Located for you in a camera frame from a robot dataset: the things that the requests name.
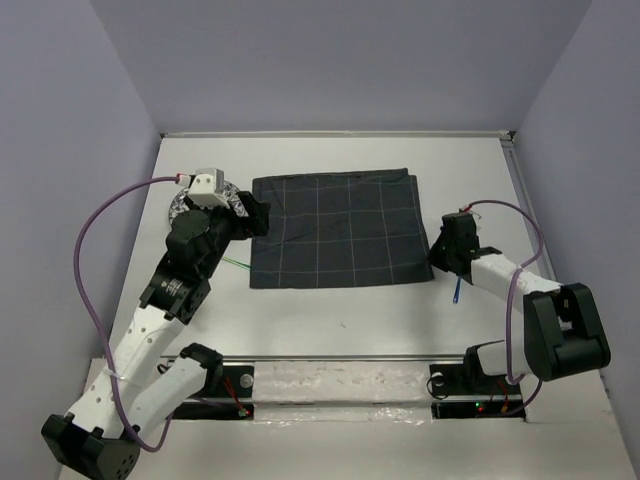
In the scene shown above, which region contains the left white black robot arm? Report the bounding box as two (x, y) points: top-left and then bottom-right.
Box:
(41, 192), (270, 479)

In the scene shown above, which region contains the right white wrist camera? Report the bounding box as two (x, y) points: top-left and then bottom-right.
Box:
(459, 204), (482, 220)

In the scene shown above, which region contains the iridescent green fork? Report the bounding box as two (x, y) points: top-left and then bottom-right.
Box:
(222, 256), (251, 270)

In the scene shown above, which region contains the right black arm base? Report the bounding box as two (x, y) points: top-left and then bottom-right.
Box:
(426, 363), (524, 420)

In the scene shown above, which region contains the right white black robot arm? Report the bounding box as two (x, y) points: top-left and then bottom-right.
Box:
(428, 212), (611, 392)

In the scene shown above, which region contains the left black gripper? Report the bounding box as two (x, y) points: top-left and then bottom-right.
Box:
(184, 191), (269, 277)

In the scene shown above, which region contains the white foam strip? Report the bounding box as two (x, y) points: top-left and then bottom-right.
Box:
(252, 361), (430, 404)

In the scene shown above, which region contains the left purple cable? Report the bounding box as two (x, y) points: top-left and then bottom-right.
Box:
(73, 175), (184, 452)

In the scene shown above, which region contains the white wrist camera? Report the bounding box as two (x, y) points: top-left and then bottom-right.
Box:
(459, 204), (482, 220)
(177, 168), (227, 208)

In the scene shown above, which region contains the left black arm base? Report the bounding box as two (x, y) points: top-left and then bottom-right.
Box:
(173, 363), (255, 421)

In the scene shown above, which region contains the dark grey checked cloth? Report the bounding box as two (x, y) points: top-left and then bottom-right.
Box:
(249, 168), (434, 290)

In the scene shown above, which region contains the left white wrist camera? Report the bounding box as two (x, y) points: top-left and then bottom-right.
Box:
(177, 168), (227, 208)

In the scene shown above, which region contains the blue white patterned plate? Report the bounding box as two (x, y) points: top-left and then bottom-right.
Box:
(167, 181), (248, 223)

